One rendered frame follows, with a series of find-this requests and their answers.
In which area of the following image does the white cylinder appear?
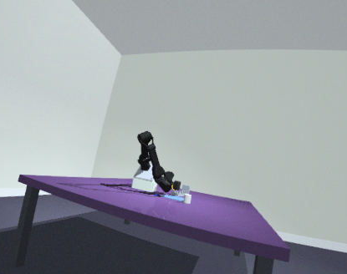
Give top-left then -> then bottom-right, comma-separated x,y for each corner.
183,194 -> 191,204

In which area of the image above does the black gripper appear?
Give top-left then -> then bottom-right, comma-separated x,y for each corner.
166,179 -> 181,190

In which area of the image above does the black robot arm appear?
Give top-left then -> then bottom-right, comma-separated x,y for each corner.
137,131 -> 174,192

